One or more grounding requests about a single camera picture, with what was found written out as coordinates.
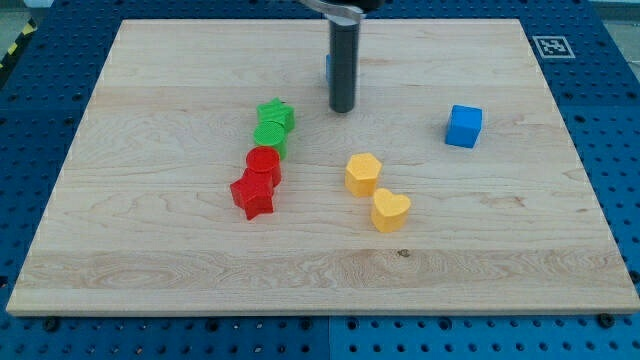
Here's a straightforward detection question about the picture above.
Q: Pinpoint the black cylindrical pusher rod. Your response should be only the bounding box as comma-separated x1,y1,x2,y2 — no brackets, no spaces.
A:
328,21,360,113

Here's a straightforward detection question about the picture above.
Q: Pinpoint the metal tool mount clamp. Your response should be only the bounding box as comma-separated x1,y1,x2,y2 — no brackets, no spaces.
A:
298,0,385,24

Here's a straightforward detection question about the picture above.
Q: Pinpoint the blue triangle block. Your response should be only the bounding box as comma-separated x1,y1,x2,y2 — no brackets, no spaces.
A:
325,54,331,84

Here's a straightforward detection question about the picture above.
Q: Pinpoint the green star block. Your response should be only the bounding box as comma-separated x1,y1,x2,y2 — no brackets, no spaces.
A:
256,98,296,133

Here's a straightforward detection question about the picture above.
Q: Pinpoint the red star block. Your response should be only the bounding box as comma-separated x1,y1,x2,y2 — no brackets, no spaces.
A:
230,168,274,220

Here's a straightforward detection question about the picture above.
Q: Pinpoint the green cylinder block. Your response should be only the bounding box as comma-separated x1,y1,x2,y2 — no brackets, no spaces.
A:
253,122,288,160

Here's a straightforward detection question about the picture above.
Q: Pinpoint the yellow hexagon block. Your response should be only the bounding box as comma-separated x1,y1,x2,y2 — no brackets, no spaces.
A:
345,153,382,197

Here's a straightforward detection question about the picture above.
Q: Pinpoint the red cylinder block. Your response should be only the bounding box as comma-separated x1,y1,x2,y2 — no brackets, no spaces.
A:
246,146,282,187

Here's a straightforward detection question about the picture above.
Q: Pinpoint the blue cube block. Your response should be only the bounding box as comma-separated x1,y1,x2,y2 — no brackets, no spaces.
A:
445,104,483,148

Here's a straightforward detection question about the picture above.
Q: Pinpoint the yellow heart block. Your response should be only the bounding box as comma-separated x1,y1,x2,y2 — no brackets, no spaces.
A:
370,188,412,233

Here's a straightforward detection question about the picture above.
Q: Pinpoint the wooden board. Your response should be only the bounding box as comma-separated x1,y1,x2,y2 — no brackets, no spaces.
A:
7,19,639,317

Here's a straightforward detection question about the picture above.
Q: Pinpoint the white fiducial marker tag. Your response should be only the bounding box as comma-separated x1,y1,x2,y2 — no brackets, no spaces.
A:
532,35,575,59

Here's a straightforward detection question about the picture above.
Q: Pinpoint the yellow black hazard tape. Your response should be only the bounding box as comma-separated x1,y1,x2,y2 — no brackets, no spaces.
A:
1,18,38,71

